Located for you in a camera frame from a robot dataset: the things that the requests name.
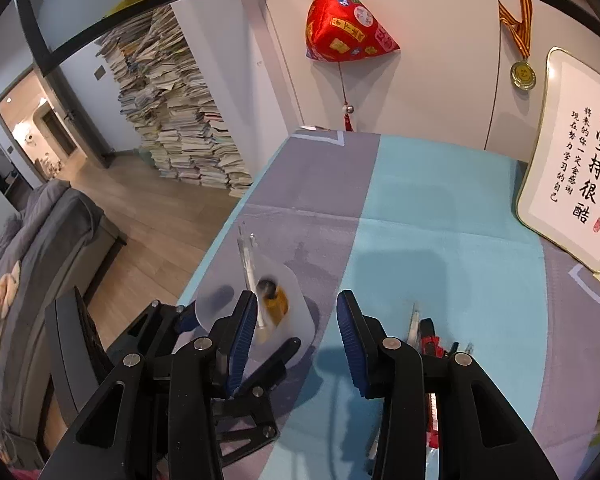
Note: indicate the grey bed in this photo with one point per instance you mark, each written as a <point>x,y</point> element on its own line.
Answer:
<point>55,240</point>

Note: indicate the yellow plush toy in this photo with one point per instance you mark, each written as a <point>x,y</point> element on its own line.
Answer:
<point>130,2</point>

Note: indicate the thin clear pen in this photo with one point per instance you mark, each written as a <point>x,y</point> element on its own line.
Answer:
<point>242,255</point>

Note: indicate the gold medal with striped ribbon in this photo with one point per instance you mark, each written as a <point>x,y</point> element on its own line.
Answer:
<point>523,75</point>

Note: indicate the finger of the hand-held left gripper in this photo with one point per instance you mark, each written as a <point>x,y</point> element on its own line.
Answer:
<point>155,317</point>
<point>280,357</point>

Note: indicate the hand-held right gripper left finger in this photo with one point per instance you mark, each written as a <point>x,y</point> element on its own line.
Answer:
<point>245,345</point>

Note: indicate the dark open wardrobe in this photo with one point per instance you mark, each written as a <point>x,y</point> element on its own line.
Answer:
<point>0,170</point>

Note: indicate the red hanging pyramid ornament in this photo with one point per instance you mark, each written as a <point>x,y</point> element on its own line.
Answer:
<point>345,25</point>

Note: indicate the blue and grey tablecloth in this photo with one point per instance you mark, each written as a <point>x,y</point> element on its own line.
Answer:
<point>430,220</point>

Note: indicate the grey wall switch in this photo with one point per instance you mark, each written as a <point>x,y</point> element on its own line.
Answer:
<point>100,73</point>

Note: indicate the framed calligraphy picture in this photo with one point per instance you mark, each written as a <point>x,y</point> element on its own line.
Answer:
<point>570,160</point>

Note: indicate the yellow glue bottle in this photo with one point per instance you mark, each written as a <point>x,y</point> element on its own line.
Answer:
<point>276,305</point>

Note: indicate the grey door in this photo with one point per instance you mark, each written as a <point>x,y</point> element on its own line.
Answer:
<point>85,125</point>

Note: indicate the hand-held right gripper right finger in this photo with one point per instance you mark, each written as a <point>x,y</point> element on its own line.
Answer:
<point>350,345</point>

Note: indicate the tall pile of books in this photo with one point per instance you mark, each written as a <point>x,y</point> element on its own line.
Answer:
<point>180,125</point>

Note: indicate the black framed glass cabinet door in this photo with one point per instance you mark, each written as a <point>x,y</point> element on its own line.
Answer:
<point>80,10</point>

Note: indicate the frosted translucent pen holder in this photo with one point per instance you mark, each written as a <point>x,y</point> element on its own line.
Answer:
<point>297,320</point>

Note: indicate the red utility knife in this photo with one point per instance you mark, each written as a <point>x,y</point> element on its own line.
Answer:
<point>433,435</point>

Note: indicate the clear silver pen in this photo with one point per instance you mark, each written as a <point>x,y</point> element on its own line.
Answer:
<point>414,325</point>

